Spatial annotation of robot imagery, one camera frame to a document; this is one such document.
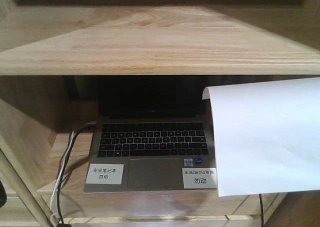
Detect white paper sheet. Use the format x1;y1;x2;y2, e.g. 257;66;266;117
202;77;320;197

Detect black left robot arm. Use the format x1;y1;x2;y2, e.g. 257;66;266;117
0;181;7;208

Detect grey open laptop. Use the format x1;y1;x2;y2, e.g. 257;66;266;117
84;75;216;193

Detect white laptop label right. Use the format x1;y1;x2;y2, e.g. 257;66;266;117
182;167;218;189

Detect white laptop label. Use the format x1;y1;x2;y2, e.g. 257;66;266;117
85;163;124;185
182;167;218;189

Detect white laptop label left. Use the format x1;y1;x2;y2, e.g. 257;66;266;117
85;163;124;185

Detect cream diagonal pole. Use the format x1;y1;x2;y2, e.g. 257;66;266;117
0;136;52;227

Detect black laptop cable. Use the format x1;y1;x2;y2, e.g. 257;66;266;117
56;123;97;227

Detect black cable right side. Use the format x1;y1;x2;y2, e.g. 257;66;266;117
258;193;266;227

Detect white laptop cable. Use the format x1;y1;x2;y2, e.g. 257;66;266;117
49;130;76;227

